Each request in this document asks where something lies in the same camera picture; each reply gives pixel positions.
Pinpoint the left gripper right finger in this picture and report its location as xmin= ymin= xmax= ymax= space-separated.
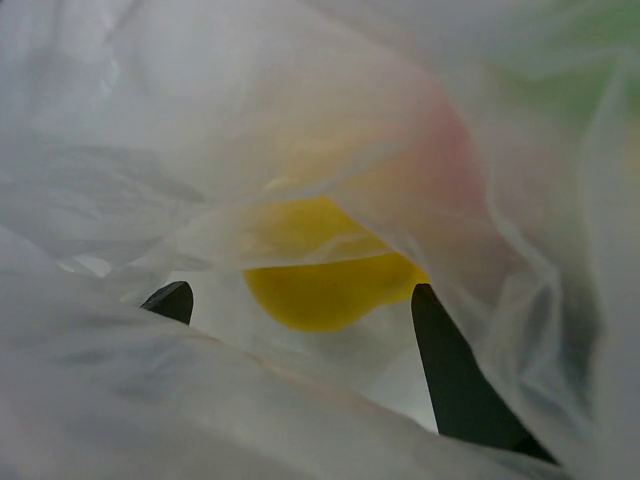
xmin=411 ymin=284 xmax=557 ymax=465

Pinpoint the translucent white plastic bag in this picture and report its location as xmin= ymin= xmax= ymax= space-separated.
xmin=1 ymin=1 xmax=639 ymax=479

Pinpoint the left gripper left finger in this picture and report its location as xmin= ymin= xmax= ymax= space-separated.
xmin=141 ymin=281 xmax=194 ymax=325

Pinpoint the red fake apple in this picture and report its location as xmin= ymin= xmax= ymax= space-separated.
xmin=384 ymin=76 xmax=490 ymax=237

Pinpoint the yellow fake pear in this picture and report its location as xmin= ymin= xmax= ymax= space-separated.
xmin=243 ymin=197 xmax=428 ymax=332

